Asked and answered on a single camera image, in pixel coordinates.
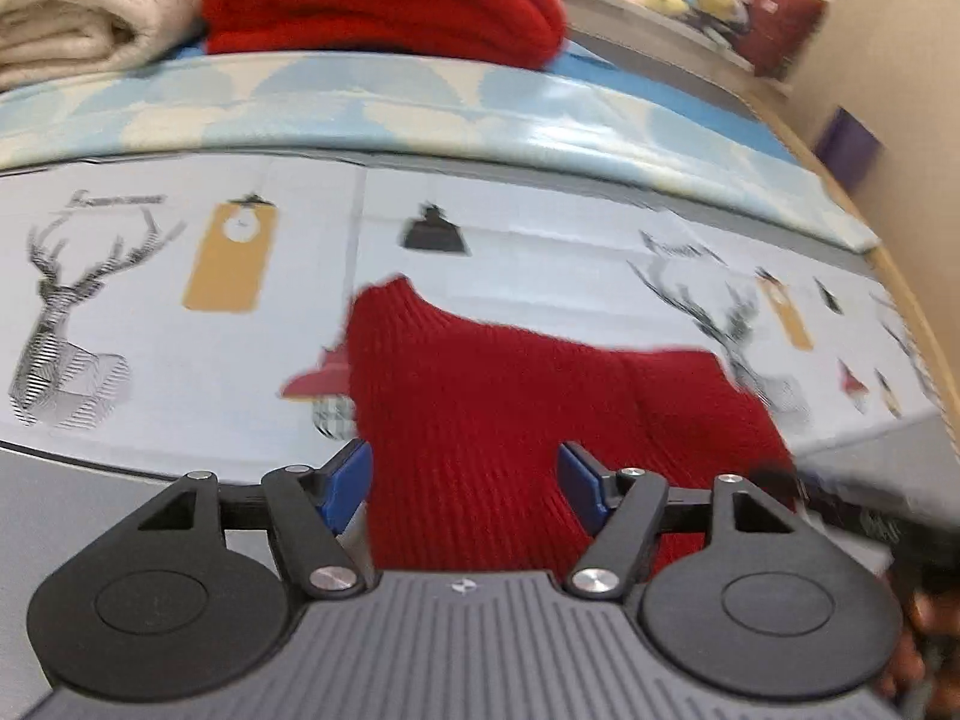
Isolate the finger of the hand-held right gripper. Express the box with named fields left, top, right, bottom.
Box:
left=750, top=463, right=803, bottom=515

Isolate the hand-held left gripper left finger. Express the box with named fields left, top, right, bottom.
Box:
left=139, top=441, right=376, bottom=599

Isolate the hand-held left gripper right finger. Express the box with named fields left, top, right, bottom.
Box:
left=559, top=441, right=807, bottom=601

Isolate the dark red knit sweater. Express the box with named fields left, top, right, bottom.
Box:
left=345, top=276, right=800, bottom=572

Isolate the person's right hand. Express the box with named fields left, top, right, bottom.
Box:
left=877, top=589, right=960, bottom=720

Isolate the deer printed bed sheet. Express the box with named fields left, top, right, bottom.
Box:
left=0, top=142, right=960, bottom=720

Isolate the purple box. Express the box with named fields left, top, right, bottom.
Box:
left=814, top=106, right=882, bottom=196

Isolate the light blue patterned quilt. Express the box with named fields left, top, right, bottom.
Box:
left=0, top=52, right=884, bottom=254

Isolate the beige window sill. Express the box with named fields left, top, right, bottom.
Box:
left=546, top=0, right=796, bottom=100

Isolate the dark red cushion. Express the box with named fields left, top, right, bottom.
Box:
left=739, top=0, right=830, bottom=81

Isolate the red folded blanket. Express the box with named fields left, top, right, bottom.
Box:
left=202, top=0, right=568, bottom=70

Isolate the cream folded fleece blanket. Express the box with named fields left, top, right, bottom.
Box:
left=0, top=0, right=218, bottom=92

